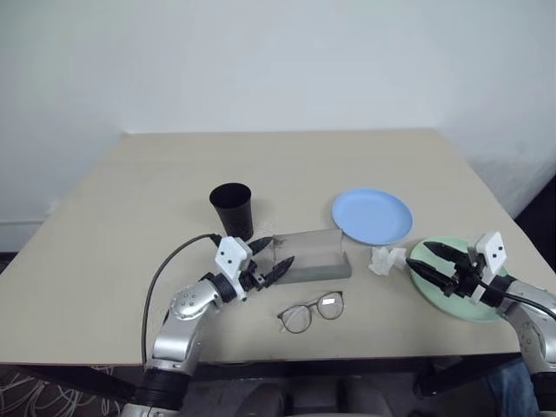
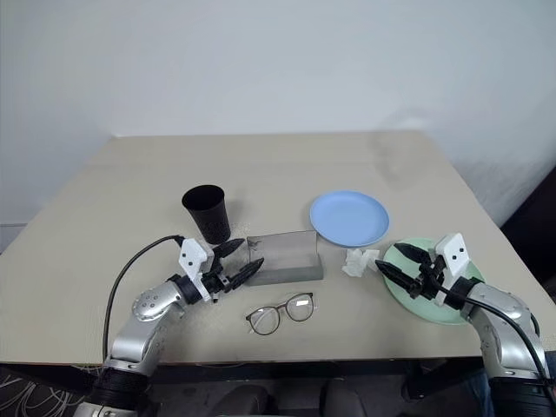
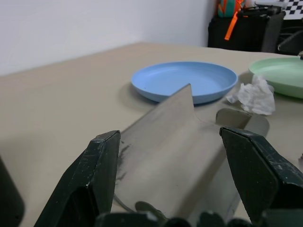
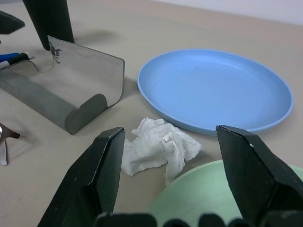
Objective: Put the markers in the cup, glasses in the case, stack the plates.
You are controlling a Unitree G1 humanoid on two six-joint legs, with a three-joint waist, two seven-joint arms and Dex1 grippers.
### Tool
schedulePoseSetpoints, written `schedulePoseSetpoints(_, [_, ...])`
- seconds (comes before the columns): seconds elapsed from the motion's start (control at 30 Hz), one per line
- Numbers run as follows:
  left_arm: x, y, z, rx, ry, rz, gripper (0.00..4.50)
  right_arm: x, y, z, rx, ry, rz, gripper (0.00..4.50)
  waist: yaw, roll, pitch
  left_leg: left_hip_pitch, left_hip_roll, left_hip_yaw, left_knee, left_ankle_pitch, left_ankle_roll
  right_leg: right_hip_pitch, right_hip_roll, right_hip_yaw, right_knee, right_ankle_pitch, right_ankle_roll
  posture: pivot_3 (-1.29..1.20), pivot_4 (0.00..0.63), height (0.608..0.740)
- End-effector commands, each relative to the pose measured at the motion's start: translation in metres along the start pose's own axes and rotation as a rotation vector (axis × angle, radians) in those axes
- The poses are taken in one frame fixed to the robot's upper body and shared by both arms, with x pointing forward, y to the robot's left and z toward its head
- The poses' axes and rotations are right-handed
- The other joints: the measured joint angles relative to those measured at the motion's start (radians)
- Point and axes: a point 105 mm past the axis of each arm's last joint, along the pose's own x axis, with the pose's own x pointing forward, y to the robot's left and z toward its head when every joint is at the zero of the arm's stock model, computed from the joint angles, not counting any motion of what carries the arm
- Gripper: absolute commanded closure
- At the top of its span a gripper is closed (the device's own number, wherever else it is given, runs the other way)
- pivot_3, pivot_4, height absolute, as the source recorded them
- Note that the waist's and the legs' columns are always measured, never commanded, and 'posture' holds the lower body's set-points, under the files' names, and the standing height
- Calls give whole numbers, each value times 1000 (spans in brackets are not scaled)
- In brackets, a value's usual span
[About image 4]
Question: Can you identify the light green round plate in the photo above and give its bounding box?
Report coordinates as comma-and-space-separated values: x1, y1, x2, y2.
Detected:
148, 159, 303, 219

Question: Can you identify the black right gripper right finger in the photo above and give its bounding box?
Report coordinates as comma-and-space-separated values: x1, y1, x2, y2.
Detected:
216, 125, 303, 221

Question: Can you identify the blue round plate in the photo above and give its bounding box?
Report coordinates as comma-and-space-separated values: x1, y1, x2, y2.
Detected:
137, 49, 294, 136

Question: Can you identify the grey metal holder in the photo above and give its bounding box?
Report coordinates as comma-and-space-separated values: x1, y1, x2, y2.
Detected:
0, 35, 126, 136

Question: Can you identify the blue marker pen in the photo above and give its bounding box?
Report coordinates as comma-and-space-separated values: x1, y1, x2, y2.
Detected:
0, 52, 19, 62
0, 52, 33, 70

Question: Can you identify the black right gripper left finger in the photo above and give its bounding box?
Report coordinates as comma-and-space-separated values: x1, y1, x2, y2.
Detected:
36, 127, 126, 227

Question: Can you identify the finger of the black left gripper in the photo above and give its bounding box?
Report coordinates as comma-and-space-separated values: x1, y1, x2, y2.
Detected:
0, 10, 26, 35
22, 0, 75, 51

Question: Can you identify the shiny silver metal object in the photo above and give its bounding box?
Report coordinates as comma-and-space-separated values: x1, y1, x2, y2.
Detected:
0, 122, 21, 166

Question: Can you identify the crumpled white tissue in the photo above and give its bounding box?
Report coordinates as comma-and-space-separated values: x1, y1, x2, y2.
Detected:
121, 117, 204, 186

